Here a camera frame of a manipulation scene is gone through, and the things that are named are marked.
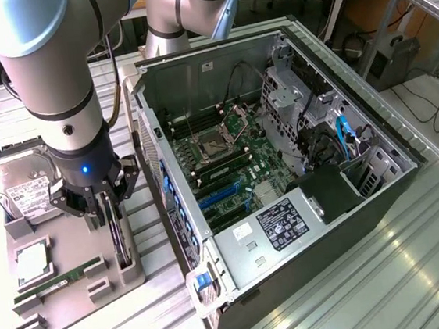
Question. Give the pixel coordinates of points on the black box device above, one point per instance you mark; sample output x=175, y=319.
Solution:
x=393, y=63

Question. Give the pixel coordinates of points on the metal socket cover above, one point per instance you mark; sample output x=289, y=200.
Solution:
x=234, y=121

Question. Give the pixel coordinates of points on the CPU socket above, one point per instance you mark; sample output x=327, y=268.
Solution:
x=215, y=144

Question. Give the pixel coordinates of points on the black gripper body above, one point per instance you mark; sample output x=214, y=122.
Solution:
x=82, y=163

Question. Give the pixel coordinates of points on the silver disk bay cage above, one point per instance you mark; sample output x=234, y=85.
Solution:
x=287, y=98

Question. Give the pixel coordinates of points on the grey parts rack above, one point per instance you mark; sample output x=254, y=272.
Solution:
x=67, y=247

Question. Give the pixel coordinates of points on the silver chipset heat sink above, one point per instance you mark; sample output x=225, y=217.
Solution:
x=267, y=192

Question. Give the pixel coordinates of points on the silver CPU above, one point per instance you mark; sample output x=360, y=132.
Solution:
x=34, y=265

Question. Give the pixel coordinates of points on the open black PC case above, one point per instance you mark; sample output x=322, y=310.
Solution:
x=294, y=282

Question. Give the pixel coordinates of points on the installed RAM stick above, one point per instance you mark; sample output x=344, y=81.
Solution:
x=224, y=170

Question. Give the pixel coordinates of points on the grey power supply unit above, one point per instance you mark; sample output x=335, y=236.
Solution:
x=248, y=255

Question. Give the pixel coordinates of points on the blue case latch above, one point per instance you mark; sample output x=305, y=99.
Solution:
x=201, y=283

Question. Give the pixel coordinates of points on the hard disk with blue bracket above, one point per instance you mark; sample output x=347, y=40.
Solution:
x=17, y=182

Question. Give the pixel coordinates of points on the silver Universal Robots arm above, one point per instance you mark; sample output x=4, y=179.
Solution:
x=51, y=92

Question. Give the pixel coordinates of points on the green motherboard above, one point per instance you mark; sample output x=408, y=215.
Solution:
x=260, y=160

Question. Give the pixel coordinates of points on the green RAM stick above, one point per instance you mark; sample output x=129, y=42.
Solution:
x=55, y=285

